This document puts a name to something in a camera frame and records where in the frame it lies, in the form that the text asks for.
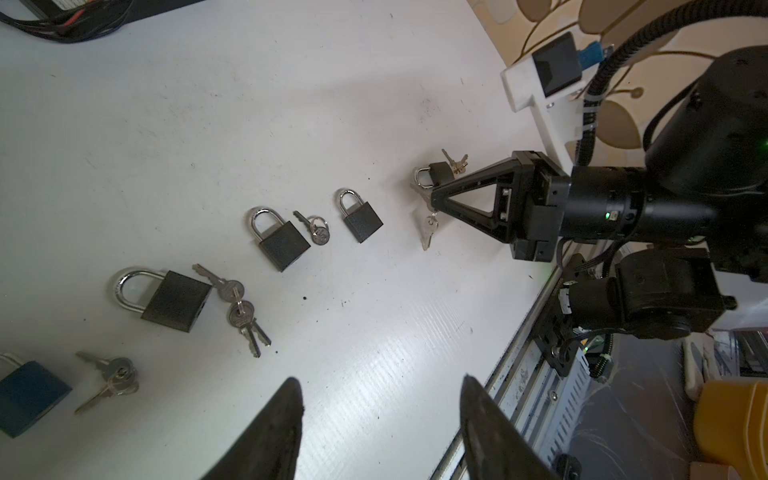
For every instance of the yellow plastic bin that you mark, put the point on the yellow plastic bin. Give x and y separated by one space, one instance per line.
730 425

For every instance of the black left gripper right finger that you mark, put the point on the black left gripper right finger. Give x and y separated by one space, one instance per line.
493 447

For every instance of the blue padlock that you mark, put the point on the blue padlock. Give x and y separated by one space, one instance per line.
28 393

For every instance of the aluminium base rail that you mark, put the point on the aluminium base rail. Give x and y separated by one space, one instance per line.
542 405

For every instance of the black charging board yellow connectors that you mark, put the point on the black charging board yellow connectors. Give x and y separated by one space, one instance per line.
70 22

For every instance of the small silver keys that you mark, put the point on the small silver keys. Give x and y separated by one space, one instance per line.
120 378

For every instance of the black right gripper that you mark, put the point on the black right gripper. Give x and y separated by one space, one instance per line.
534 192

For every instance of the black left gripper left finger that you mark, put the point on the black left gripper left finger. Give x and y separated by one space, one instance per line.
269 447

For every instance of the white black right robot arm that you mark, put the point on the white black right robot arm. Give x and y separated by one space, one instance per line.
639 248

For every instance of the black padlock with ring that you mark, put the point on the black padlock with ring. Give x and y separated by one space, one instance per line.
178 301

